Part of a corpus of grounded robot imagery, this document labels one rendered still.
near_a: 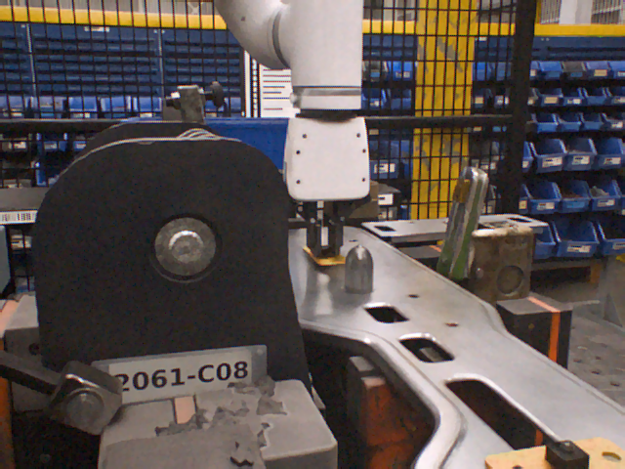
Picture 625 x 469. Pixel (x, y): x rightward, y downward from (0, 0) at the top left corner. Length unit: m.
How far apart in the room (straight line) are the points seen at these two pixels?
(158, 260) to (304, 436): 0.10
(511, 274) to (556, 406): 0.37
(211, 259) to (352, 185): 0.48
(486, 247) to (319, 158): 0.23
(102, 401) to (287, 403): 0.08
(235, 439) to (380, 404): 0.31
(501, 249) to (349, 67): 0.29
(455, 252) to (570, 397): 0.33
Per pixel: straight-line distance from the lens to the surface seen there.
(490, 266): 0.80
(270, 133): 1.10
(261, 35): 0.79
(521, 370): 0.52
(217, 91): 0.73
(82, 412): 0.28
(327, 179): 0.75
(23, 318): 0.41
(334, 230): 0.78
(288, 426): 0.26
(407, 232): 0.96
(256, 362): 0.31
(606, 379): 1.28
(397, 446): 0.55
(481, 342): 0.56
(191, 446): 0.22
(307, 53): 0.73
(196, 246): 0.29
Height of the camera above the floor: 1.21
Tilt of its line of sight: 13 degrees down
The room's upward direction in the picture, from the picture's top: straight up
